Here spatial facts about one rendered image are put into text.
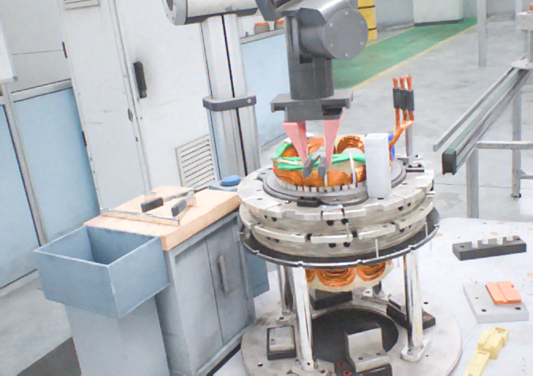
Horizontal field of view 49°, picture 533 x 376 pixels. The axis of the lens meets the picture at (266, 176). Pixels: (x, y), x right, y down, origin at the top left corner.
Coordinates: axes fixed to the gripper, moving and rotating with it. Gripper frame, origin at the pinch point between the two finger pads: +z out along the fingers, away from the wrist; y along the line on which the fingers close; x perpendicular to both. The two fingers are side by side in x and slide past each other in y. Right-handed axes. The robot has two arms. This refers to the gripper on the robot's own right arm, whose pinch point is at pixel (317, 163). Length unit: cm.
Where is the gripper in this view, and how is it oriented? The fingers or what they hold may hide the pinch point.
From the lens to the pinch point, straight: 79.5
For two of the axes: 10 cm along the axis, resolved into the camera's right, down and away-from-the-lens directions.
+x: 2.1, -3.1, 9.3
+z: 1.0, 9.5, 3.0
